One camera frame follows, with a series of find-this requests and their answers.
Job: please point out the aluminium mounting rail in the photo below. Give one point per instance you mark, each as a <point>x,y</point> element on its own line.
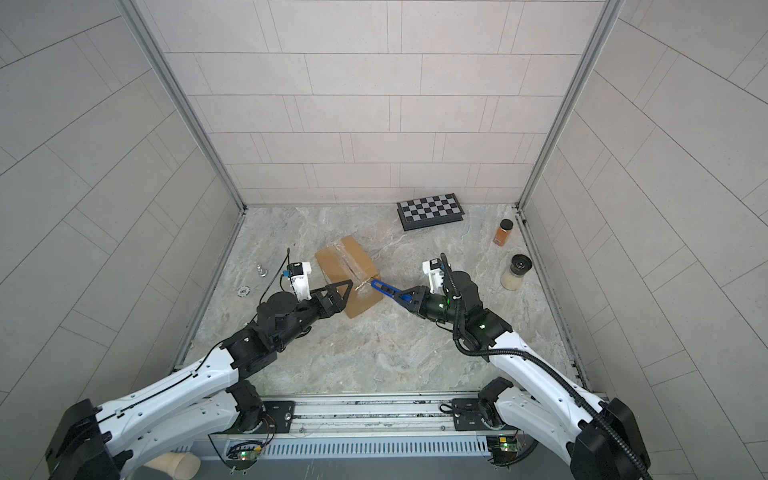
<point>330,415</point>

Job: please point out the blue utility knife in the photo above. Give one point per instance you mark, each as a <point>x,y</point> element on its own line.
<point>400,296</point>

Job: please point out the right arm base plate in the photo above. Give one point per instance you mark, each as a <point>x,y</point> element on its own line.
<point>476,414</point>

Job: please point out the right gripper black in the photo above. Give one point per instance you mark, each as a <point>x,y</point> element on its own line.
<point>421,298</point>

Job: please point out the right green circuit board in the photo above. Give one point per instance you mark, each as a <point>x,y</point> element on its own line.
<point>503,450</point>

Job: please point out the left green circuit board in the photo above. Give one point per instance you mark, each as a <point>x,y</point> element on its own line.
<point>246,451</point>

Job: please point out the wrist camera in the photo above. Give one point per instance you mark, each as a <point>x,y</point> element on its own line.
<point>434,270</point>
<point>298,275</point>

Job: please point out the green circuit board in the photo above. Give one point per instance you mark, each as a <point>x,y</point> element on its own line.
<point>246,451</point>
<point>503,450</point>

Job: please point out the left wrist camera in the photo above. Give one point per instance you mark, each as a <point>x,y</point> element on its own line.
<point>298,275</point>

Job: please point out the white spice jar black lid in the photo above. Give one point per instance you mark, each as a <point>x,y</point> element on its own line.
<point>513,277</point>

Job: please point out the orange spice bottle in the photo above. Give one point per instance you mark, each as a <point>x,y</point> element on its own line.
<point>502,234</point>

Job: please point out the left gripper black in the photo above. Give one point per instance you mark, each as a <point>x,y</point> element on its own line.
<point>334,306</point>

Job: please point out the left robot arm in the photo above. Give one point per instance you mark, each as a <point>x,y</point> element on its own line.
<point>213,394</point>

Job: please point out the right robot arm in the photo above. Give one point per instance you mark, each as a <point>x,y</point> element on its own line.
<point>598,439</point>

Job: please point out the wooden handle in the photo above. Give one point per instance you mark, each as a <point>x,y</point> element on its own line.
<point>178,466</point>

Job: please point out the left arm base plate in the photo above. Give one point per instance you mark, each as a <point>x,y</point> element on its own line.
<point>276,418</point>

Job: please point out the black white chessboard box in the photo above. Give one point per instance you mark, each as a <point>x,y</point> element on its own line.
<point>429,211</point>

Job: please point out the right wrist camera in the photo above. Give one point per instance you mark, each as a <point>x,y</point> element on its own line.
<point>434,270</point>

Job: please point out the brown cardboard express box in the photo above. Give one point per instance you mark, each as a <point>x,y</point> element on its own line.
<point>346,260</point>

